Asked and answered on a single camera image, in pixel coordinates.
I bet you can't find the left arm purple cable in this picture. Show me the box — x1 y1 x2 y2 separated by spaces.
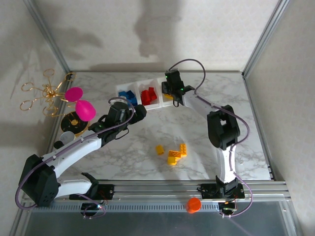
14 97 136 219

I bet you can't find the gold wire jewelry stand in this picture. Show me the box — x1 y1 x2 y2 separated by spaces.
20 68 91 138

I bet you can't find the grey slotted cable duct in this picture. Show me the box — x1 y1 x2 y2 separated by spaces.
31 203 221 212

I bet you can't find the aluminium mounting rail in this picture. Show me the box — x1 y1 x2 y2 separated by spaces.
22 180 289 205

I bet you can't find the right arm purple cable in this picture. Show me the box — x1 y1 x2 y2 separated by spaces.
168 58 253 218

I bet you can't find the white plastic bin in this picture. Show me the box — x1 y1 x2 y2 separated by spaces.
136 80 163 111
115 83 142 109
157 76 177 108

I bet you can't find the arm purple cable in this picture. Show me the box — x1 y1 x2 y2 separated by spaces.
168 58 253 218
14 97 136 219

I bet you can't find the aluminium frame post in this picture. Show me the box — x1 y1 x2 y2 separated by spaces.
242 0 288 77
23 0 72 74

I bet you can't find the small black controller board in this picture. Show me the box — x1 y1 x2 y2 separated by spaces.
80 203 104 212
220 201 237 212

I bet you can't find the orange plastic cylinder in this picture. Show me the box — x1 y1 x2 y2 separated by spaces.
186 197 202 214

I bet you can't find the aluminium table edge bar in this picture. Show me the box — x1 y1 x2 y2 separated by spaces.
242 73 276 180
71 70 244 74
50 72 77 158

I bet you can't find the white cup with grey lid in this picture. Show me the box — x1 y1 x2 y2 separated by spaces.
60 131 76 146

